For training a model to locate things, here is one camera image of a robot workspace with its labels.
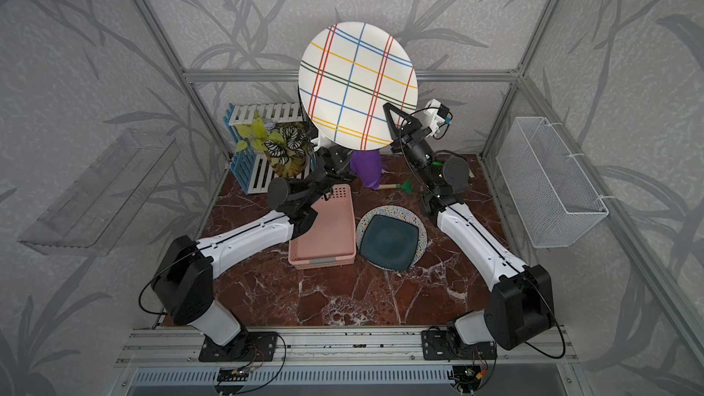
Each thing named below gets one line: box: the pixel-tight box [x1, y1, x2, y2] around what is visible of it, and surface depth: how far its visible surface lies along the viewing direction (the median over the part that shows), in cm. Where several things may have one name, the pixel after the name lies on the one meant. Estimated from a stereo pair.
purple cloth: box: [351, 149, 383, 190], surface depth 56 cm
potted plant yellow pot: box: [234, 113, 315, 178], surface depth 93 cm
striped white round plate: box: [297, 22, 419, 151], surface depth 55 cm
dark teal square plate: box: [359, 214, 419, 271], surface depth 94 cm
